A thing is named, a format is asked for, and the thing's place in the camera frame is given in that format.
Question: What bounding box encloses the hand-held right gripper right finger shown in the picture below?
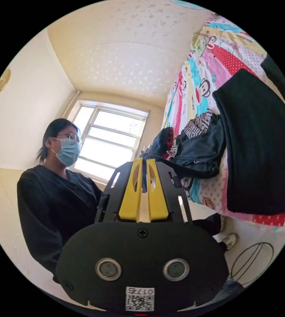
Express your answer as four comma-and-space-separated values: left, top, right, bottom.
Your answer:
146, 159, 169, 222

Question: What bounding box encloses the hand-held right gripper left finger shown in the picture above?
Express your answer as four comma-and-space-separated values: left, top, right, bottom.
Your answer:
118, 158, 143, 221

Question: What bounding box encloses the black turtleneck long sleeve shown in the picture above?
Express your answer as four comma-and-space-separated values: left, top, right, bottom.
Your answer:
139, 55, 285, 216

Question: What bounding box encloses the person's right forearm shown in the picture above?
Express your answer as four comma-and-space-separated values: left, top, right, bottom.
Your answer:
27, 218, 67, 284

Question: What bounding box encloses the window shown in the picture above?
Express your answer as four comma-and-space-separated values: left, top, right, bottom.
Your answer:
67, 100, 150, 184

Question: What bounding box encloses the pile of clothes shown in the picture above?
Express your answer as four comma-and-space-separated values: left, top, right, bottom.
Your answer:
152, 109, 228, 198

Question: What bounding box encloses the person's body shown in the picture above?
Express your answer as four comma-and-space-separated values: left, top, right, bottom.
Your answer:
17, 118, 238, 284

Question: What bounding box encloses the bed with cartoon printed sheet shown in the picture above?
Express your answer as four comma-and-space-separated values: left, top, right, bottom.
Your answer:
162, 12, 285, 234

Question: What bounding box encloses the round cream ceiling lamp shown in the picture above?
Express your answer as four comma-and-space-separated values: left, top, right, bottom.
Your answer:
0, 68, 12, 96

